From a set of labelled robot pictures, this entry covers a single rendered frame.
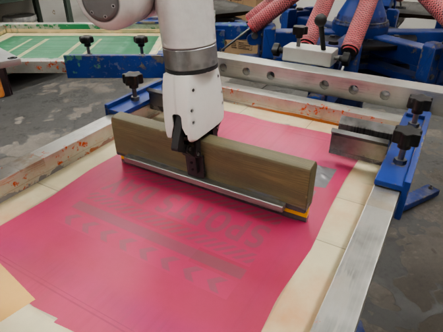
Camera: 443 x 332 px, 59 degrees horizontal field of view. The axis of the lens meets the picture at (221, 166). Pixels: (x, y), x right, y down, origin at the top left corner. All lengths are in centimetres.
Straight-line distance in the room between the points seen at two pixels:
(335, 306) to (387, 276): 152
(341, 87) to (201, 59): 49
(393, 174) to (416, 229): 163
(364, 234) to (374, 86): 47
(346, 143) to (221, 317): 39
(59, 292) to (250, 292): 23
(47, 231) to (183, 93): 28
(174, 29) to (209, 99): 11
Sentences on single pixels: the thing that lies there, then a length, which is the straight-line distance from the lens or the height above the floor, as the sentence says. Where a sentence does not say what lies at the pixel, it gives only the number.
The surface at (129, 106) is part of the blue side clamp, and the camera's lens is 87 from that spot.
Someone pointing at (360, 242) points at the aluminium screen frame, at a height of 99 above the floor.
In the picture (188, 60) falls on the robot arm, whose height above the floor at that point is 118.
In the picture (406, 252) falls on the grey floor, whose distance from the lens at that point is 212.
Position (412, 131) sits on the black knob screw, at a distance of 67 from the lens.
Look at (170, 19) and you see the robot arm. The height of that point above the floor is 123.
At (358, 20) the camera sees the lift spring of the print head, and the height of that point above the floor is 111.
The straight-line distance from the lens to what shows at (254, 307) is 48.
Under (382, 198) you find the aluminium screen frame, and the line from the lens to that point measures 62.
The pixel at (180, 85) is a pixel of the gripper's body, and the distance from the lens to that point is 54.
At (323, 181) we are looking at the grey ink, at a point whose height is 95.
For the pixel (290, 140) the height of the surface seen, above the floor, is 95.
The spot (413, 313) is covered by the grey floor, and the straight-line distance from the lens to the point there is 186.
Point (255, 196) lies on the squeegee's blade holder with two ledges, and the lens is 58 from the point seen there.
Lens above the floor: 132
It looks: 31 degrees down
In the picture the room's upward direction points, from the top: straight up
